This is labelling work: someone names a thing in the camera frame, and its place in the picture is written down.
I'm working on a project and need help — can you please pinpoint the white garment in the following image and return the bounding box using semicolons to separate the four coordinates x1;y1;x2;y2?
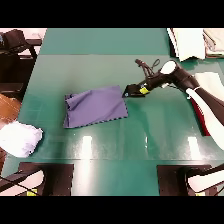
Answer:
167;27;207;63
0;120;44;159
194;71;224;103

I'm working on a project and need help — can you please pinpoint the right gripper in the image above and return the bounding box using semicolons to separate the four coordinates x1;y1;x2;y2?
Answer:
125;80;152;99

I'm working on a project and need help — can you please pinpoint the beige garment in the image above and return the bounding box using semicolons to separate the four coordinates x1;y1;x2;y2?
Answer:
202;27;224;58

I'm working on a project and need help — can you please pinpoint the black chair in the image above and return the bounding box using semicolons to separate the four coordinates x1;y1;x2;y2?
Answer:
0;28;38;101

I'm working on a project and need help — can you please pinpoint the purple T-shirt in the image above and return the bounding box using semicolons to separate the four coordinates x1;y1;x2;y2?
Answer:
62;85;130;130

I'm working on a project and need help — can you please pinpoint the red garment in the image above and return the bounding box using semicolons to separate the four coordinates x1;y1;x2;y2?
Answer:
189;96;212;138

